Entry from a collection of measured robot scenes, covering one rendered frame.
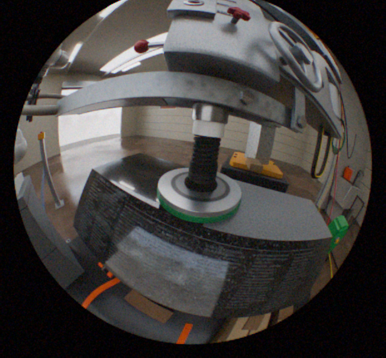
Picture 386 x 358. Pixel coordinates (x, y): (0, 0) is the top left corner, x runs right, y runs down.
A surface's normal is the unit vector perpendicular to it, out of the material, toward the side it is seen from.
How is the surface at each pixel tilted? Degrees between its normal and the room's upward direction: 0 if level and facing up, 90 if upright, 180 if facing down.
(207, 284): 45
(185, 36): 90
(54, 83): 90
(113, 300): 0
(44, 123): 90
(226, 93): 90
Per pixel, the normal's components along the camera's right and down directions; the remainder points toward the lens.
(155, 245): -0.18, -0.46
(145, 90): 0.08, 0.35
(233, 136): -0.33, 0.29
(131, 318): 0.11, -0.93
